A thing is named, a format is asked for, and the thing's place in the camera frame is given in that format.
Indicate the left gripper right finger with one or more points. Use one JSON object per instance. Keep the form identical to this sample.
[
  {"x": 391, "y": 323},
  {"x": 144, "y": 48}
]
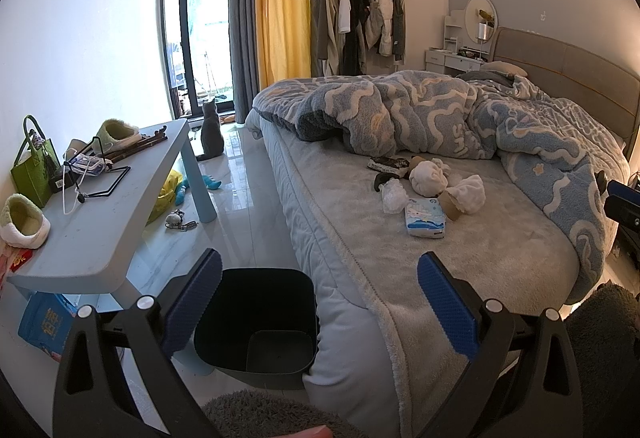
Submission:
[{"x": 521, "y": 379}]

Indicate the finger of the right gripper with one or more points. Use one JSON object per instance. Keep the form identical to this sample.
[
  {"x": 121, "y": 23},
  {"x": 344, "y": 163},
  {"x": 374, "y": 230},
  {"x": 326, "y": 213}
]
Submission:
[{"x": 622, "y": 203}]

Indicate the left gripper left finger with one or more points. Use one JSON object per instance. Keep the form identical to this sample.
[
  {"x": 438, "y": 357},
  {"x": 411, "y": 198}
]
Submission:
[{"x": 92, "y": 397}]

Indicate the brown tape roll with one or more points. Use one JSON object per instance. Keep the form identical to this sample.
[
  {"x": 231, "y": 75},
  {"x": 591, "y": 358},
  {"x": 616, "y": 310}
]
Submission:
[
  {"x": 416, "y": 160},
  {"x": 448, "y": 206}
]

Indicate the white blue tissue pack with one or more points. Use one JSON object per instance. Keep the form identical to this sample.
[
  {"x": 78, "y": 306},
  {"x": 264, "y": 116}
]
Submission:
[{"x": 424, "y": 218}]

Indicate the black face tissue pack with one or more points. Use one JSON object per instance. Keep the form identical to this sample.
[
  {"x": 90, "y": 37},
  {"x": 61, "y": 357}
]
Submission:
[{"x": 398, "y": 167}]

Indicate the black curved plastic piece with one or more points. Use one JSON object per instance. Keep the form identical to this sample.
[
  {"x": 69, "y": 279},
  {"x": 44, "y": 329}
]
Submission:
[{"x": 382, "y": 178}]

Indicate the black trash bin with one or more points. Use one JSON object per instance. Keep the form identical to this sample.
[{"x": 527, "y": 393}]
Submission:
[{"x": 261, "y": 327}]

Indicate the blue box on floor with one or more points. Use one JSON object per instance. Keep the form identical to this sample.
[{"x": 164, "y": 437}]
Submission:
[{"x": 46, "y": 323}]

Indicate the grey padded headboard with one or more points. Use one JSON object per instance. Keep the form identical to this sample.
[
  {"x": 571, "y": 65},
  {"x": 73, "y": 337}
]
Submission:
[{"x": 609, "y": 93}]

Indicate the light blue low table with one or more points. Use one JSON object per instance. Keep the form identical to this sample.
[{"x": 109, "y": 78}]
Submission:
[{"x": 89, "y": 251}]

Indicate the green slipper near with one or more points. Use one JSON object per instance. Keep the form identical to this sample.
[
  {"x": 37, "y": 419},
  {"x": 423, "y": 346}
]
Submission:
[{"x": 23, "y": 224}]

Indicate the green slipper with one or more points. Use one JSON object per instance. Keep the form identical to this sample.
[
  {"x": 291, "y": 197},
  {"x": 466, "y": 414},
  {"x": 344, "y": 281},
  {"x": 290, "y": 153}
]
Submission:
[
  {"x": 23, "y": 224},
  {"x": 115, "y": 135}
]

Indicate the metal keys on floor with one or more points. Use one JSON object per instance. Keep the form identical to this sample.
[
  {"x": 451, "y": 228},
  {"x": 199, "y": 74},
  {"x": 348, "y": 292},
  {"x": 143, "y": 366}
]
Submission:
[{"x": 175, "y": 221}]

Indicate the blue wavy fleece blanket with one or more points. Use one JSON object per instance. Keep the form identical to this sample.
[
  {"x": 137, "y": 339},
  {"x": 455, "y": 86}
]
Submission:
[{"x": 551, "y": 148}]

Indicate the yellow plastic bag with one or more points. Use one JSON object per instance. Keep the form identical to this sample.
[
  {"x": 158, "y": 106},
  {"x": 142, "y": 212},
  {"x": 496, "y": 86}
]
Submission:
[{"x": 167, "y": 195}]

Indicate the white dressing table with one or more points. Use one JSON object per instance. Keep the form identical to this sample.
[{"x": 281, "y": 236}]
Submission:
[{"x": 454, "y": 56}]

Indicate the bed with grey cover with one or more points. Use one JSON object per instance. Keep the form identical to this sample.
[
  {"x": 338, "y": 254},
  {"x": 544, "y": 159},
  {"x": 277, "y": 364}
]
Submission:
[{"x": 497, "y": 175}]

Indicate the round vanity mirror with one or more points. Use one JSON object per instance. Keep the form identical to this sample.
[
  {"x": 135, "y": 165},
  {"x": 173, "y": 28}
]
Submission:
[{"x": 480, "y": 20}]

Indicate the blue patterned pouch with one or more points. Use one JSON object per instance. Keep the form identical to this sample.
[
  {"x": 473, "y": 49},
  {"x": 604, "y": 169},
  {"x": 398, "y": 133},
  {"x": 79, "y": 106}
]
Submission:
[{"x": 89, "y": 165}]

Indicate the green gift bag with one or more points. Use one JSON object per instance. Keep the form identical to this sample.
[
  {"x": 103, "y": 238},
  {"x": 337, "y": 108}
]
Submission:
[{"x": 35, "y": 164}]

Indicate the wooden sticks bundle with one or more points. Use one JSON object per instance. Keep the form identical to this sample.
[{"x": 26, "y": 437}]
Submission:
[{"x": 144, "y": 143}]

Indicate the green slipper far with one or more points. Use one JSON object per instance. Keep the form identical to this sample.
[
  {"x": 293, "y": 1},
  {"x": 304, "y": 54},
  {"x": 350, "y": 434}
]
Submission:
[{"x": 115, "y": 135}]

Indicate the grey cat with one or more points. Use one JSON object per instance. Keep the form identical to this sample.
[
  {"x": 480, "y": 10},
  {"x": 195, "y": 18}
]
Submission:
[{"x": 212, "y": 141}]

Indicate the clothes rack with garments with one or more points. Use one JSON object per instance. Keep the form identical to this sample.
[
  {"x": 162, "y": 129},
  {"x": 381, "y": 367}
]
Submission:
[{"x": 352, "y": 31}]

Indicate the grey curtain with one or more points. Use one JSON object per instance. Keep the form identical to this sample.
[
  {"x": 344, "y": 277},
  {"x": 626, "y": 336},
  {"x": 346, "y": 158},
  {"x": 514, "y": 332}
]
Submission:
[{"x": 243, "y": 56}]

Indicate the glass balcony door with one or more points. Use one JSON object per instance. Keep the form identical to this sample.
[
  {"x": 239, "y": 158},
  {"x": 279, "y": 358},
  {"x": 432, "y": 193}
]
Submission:
[{"x": 195, "y": 34}]

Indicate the black wire stand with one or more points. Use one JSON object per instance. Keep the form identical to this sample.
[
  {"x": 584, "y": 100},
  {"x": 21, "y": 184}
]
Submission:
[{"x": 70, "y": 179}]

